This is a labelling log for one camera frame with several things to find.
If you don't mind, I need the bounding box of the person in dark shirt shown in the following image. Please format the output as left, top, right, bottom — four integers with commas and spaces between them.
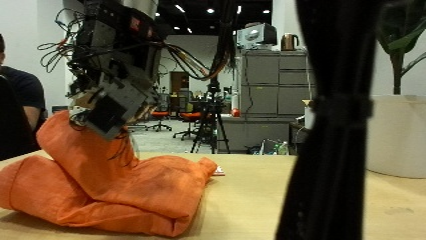
0, 33, 48, 134

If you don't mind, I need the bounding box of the brown door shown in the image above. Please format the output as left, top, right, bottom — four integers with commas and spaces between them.
169, 71, 192, 98

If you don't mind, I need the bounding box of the orange office chair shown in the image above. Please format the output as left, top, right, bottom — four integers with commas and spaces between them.
145, 93, 174, 133
172, 111, 204, 141

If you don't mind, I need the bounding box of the orange piece of clothing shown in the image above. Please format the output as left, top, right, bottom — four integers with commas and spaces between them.
0, 109, 218, 238

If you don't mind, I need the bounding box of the orange and black cable harness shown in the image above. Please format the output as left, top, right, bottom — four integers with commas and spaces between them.
164, 0, 238, 81

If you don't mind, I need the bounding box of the metal electric kettle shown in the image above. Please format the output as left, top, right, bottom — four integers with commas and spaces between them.
279, 33, 301, 52

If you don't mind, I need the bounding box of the black camera tripod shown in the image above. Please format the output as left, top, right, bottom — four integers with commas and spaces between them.
190, 78, 231, 154

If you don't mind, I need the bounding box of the grey low counter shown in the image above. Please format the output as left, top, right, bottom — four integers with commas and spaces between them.
218, 114, 297, 154

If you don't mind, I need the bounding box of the grey box appliance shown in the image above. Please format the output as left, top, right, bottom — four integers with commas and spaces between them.
235, 22, 278, 51

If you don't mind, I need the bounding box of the grey filing cabinet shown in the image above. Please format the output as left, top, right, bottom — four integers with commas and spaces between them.
238, 49, 317, 116

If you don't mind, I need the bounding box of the green leafy plant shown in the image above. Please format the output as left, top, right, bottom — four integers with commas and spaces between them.
377, 0, 426, 96

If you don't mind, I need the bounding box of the thick black cable bundle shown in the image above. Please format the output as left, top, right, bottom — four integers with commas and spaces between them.
274, 0, 387, 240

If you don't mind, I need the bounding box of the white plant pot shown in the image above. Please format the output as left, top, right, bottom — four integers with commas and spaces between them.
365, 94, 426, 179

